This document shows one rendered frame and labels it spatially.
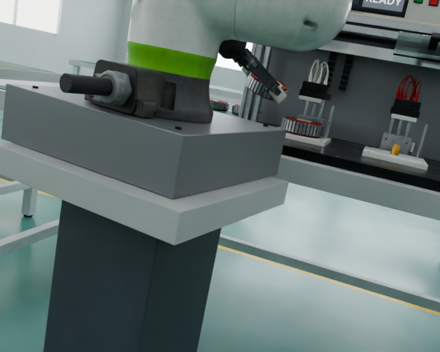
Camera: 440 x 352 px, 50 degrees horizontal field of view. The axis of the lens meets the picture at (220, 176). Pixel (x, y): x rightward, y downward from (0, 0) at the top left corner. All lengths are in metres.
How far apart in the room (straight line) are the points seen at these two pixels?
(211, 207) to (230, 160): 0.10
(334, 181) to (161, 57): 0.52
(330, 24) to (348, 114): 0.90
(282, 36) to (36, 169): 0.36
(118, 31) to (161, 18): 8.30
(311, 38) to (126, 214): 0.32
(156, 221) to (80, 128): 0.18
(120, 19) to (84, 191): 8.41
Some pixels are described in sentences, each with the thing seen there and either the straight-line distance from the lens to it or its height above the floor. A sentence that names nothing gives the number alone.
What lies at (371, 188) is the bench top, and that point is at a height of 0.73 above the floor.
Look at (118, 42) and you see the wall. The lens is 8.98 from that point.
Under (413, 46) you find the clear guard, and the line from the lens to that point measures 1.15.
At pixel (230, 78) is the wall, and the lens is 8.06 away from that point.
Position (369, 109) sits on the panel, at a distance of 1.52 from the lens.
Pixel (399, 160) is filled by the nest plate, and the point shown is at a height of 0.78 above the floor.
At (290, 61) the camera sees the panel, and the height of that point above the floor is 0.97.
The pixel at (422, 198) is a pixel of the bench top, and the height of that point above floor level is 0.73.
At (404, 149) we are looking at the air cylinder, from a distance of 1.40.
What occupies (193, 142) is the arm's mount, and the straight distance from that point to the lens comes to 0.56.
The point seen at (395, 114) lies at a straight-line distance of 1.29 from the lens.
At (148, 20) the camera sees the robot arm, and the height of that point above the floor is 0.95.
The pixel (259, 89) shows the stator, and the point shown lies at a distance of 1.22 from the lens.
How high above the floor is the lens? 0.90
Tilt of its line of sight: 12 degrees down
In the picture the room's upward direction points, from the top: 11 degrees clockwise
